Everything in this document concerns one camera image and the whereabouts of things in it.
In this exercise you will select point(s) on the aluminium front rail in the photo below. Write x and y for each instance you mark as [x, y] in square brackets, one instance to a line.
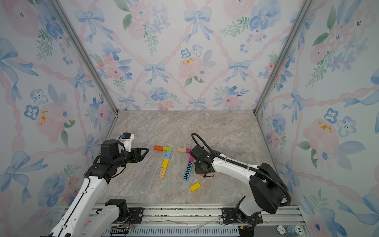
[199, 220]

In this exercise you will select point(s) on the striped natural wood block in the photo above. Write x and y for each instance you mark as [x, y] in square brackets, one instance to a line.
[162, 173]

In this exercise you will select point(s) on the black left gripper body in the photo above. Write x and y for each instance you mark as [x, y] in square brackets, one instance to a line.
[126, 157]

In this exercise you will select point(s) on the green block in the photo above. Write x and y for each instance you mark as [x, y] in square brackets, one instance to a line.
[166, 149]

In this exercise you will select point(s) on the aluminium right corner post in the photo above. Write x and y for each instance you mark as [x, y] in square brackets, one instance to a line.
[303, 14]

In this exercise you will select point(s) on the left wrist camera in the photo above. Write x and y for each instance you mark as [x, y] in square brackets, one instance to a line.
[126, 139]

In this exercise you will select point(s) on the yellow block front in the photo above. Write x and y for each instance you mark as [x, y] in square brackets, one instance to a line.
[195, 187]

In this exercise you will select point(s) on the aluminium left corner post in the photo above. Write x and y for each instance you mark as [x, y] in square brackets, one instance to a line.
[83, 55]

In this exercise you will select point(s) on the yellow block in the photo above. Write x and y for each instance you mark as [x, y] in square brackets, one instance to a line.
[165, 163]
[195, 187]

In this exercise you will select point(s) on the light blue block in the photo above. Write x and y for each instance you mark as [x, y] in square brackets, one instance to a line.
[168, 155]

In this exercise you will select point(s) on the blue slotted block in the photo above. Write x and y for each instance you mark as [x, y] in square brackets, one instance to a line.
[189, 166]
[186, 175]

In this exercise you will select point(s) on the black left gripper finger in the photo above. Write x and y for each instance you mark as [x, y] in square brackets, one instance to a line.
[142, 152]
[138, 158]

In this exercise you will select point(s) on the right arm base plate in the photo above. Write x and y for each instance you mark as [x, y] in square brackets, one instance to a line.
[233, 216]

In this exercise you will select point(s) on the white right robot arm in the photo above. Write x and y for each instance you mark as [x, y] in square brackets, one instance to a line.
[269, 192]

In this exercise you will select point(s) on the aluminium corner post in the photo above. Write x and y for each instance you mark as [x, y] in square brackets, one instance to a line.
[83, 55]
[303, 14]

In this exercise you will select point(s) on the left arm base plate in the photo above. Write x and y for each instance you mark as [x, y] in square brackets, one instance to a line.
[135, 215]

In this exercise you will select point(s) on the tan wooden block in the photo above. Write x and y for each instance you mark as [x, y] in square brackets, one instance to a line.
[182, 150]

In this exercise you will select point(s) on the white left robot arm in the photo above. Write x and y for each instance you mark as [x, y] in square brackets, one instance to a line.
[74, 221]

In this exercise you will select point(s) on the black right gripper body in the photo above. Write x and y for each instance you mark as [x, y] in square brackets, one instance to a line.
[198, 168]

